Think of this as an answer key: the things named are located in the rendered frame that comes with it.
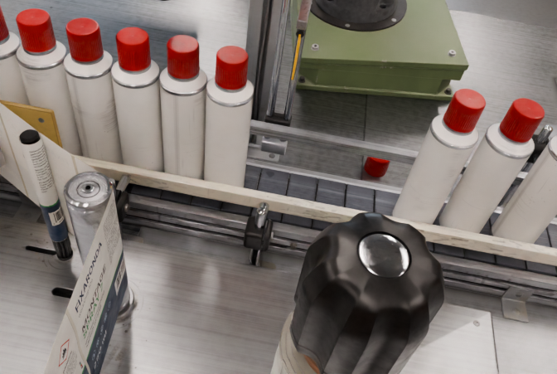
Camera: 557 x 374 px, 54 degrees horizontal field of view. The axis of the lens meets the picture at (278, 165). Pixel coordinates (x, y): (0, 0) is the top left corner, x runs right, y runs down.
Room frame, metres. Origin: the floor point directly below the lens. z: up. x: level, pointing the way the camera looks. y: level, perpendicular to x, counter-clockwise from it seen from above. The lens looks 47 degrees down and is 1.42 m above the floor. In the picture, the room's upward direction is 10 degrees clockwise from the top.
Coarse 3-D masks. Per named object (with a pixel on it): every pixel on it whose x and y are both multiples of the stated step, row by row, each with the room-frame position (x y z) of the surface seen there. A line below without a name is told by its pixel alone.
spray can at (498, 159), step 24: (504, 120) 0.45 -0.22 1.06; (528, 120) 0.43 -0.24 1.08; (480, 144) 0.45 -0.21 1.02; (504, 144) 0.43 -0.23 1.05; (528, 144) 0.44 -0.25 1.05; (480, 168) 0.44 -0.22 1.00; (504, 168) 0.43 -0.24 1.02; (456, 192) 0.45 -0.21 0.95; (480, 192) 0.43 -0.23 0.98; (504, 192) 0.43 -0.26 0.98; (456, 216) 0.43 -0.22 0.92; (480, 216) 0.43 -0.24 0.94
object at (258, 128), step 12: (252, 120) 0.50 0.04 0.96; (252, 132) 0.49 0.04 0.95; (264, 132) 0.49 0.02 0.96; (276, 132) 0.48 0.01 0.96; (288, 132) 0.49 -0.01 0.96; (300, 132) 0.49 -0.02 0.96; (312, 132) 0.49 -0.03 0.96; (312, 144) 0.48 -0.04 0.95; (324, 144) 0.48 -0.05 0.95; (336, 144) 0.48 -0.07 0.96; (348, 144) 0.48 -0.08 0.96; (360, 144) 0.49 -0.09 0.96; (372, 144) 0.49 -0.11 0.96; (372, 156) 0.48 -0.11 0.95; (384, 156) 0.48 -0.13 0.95; (396, 156) 0.48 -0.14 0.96; (408, 156) 0.48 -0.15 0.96; (516, 180) 0.48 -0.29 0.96
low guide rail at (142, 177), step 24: (96, 168) 0.42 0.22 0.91; (120, 168) 0.42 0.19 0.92; (144, 168) 0.43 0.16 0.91; (192, 192) 0.42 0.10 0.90; (216, 192) 0.42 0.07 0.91; (240, 192) 0.42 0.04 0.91; (264, 192) 0.42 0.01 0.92; (312, 216) 0.41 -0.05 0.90; (336, 216) 0.41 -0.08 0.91; (432, 240) 0.41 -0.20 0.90; (456, 240) 0.41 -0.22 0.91; (480, 240) 0.41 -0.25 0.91; (504, 240) 0.41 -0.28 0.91; (552, 264) 0.40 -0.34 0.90
